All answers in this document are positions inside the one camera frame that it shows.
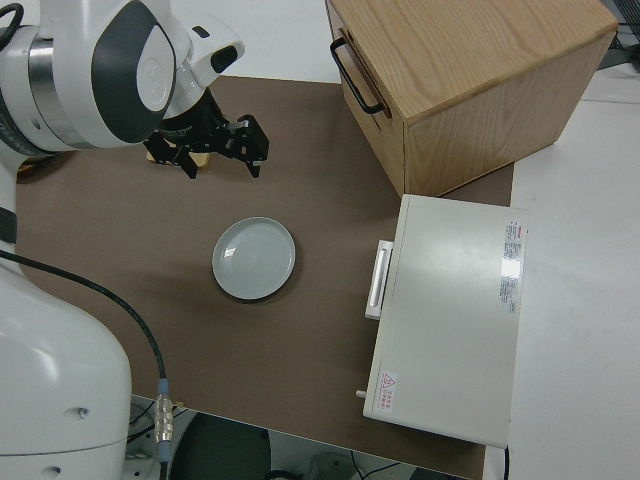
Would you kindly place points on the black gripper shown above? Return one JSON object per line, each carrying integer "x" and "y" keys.
{"x": 200, "y": 131}

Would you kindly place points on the gray plate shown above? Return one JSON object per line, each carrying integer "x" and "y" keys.
{"x": 255, "y": 258}

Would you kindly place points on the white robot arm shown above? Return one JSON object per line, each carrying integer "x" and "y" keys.
{"x": 50, "y": 350}

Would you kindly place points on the wooden mug rack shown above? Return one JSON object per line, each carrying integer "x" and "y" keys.
{"x": 201, "y": 160}

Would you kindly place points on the brown table mat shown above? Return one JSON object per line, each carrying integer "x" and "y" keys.
{"x": 300, "y": 350}

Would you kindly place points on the white toaster oven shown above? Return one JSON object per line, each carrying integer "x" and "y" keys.
{"x": 450, "y": 325}

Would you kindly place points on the wooden box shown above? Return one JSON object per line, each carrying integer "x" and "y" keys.
{"x": 475, "y": 50}

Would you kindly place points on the black round disc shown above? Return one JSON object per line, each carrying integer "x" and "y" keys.
{"x": 225, "y": 450}

